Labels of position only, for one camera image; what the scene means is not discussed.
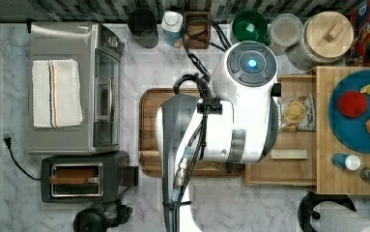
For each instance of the bamboo wooden drawer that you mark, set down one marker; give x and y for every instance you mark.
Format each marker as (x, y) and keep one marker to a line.
(293, 172)

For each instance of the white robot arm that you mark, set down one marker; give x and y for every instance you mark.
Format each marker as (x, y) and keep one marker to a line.
(227, 116)

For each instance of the bamboo drawer cabinet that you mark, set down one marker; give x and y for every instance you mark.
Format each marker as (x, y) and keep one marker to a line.
(330, 178)

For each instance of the brown wooden serving tray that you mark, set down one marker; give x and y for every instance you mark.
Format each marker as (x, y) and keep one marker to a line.
(149, 157)

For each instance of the brown wooden utensil holder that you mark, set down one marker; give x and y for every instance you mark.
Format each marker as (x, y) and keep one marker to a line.
(199, 30)

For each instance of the blue bottle white cap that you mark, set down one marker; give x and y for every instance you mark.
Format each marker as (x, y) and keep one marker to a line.
(171, 25)

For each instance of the black cup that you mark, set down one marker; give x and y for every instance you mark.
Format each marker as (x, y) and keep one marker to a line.
(142, 24)

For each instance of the green plastic cup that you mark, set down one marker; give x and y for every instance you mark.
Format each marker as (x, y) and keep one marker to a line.
(249, 26)

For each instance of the chip snack bag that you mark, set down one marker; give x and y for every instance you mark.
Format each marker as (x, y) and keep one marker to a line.
(296, 114)

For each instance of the stainless steel toaster oven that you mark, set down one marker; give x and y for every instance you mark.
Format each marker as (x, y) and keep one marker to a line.
(98, 51)

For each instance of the white folded dish towel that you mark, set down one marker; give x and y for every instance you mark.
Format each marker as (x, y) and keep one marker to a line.
(56, 94)

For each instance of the clear container frosted lid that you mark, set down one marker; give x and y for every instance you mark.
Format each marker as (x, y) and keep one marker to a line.
(284, 31)

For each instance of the black two-slot toaster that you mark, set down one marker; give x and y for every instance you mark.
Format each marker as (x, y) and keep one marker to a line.
(83, 179)

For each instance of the black paper towel holder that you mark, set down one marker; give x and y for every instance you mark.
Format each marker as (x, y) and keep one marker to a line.
(307, 204)

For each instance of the jar with wooden lid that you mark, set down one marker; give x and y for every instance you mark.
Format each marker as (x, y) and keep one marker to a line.
(326, 37)

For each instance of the red plush apple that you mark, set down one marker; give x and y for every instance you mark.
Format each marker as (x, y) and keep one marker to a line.
(352, 104)

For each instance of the blue round plate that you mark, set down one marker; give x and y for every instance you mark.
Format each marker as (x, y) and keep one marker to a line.
(350, 131)

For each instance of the blue shaker white cap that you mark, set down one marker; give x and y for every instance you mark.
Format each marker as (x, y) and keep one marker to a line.
(346, 161)

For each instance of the paper towel roll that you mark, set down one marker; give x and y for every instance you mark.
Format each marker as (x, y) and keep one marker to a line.
(337, 218)

